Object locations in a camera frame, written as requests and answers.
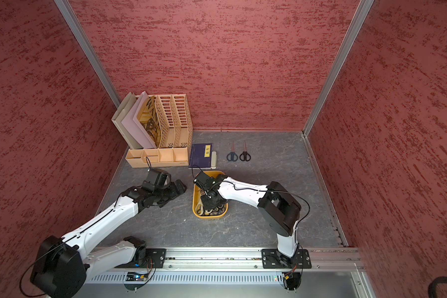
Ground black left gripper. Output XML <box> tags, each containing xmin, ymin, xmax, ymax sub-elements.
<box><xmin>154</xmin><ymin>179</ymin><xmax>187</xmax><ymax>207</ymax></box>

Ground yellow storage tray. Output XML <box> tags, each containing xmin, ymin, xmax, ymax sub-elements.
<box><xmin>192</xmin><ymin>185</ymin><xmax>228</xmax><ymax>220</ymax></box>

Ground dark blue handled scissors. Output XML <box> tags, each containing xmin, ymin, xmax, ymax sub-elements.
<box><xmin>226</xmin><ymin>142</ymin><xmax>239</xmax><ymax>162</ymax></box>

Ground black red handled scissors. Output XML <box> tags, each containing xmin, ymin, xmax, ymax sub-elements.
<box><xmin>239</xmin><ymin>142</ymin><xmax>252</xmax><ymax>162</ymax></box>

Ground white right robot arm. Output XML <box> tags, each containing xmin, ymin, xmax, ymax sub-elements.
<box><xmin>194</xmin><ymin>173</ymin><xmax>302</xmax><ymax>258</ymax></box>

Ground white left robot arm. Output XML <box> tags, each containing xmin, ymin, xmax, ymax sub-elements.
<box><xmin>30</xmin><ymin>180</ymin><xmax>187</xmax><ymax>298</ymax></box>

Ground pale green stapler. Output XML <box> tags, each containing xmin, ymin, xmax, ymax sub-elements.
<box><xmin>211</xmin><ymin>151</ymin><xmax>217</xmax><ymax>170</ymax></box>

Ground dark blue book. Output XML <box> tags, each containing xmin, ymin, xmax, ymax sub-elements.
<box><xmin>189</xmin><ymin>143</ymin><xmax>213</xmax><ymax>169</ymax></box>

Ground yellow patterned book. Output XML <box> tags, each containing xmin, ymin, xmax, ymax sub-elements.
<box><xmin>136</xmin><ymin>95</ymin><xmax>161</xmax><ymax>148</ymax></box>

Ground lilac folder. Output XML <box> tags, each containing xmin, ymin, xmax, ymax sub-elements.
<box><xmin>122</xmin><ymin>91</ymin><xmax>156</xmax><ymax>149</ymax></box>

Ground beige desk organizer file rack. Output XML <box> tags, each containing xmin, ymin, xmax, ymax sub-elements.
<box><xmin>125</xmin><ymin>94</ymin><xmax>193</xmax><ymax>168</ymax></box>

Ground grey-green folder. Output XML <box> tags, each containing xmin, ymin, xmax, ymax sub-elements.
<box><xmin>111</xmin><ymin>92</ymin><xmax>143</xmax><ymax>150</ymax></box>

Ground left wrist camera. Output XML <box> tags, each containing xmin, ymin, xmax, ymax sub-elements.
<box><xmin>141</xmin><ymin>168</ymin><xmax>171</xmax><ymax>192</ymax></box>

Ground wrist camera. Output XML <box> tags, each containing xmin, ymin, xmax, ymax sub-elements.
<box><xmin>141</xmin><ymin>168</ymin><xmax>171</xmax><ymax>192</ymax></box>
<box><xmin>194</xmin><ymin>171</ymin><xmax>227</xmax><ymax>192</ymax></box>

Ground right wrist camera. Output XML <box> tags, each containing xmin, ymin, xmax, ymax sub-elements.
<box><xmin>194</xmin><ymin>171</ymin><xmax>227</xmax><ymax>192</ymax></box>

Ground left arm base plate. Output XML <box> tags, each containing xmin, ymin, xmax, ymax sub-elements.
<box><xmin>128</xmin><ymin>248</ymin><xmax>167</xmax><ymax>269</ymax></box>

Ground aluminium mounting rail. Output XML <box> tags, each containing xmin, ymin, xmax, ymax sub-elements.
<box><xmin>89</xmin><ymin>247</ymin><xmax>370</xmax><ymax>291</ymax></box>

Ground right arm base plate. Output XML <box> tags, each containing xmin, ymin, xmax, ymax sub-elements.
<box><xmin>261</xmin><ymin>248</ymin><xmax>312</xmax><ymax>269</ymax></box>

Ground black cable loop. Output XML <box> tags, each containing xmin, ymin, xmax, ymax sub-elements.
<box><xmin>427</xmin><ymin>276</ymin><xmax>447</xmax><ymax>298</ymax></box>

